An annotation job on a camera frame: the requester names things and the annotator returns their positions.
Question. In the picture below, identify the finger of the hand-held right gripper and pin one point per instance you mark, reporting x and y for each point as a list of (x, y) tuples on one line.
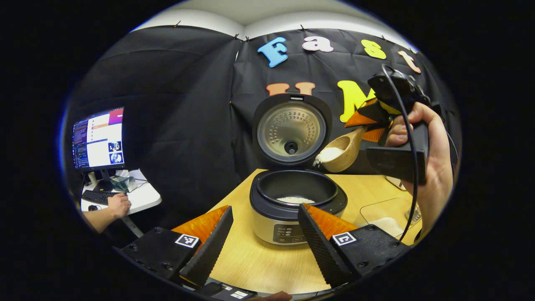
[(372, 115), (374, 134)]

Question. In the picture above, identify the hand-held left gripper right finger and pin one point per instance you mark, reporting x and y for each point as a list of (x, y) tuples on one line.
[(319, 251)]

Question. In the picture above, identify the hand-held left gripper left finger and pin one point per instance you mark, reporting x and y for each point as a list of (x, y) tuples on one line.
[(209, 251)]

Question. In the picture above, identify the wooden spoon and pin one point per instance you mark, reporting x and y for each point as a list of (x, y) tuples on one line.
[(347, 158)]

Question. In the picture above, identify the white rice spoonful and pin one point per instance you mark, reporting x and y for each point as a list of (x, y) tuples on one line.
[(330, 154)]

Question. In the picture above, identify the black silver rice cooker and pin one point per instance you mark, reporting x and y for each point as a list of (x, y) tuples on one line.
[(292, 125)]

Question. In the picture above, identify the clear plastic container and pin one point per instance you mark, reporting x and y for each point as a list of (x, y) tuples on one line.
[(376, 209)]

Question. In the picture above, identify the white side table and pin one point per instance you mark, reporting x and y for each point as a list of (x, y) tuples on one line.
[(146, 196)]

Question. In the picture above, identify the small teal box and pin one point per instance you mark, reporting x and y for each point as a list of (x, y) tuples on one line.
[(123, 184)]

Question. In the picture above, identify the black keyboard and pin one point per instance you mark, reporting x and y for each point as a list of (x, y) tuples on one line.
[(96, 196)]

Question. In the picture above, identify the black backdrop cloth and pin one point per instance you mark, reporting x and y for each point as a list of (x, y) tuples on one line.
[(167, 104)]

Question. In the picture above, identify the computer monitor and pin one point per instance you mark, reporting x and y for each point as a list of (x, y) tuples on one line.
[(100, 142)]

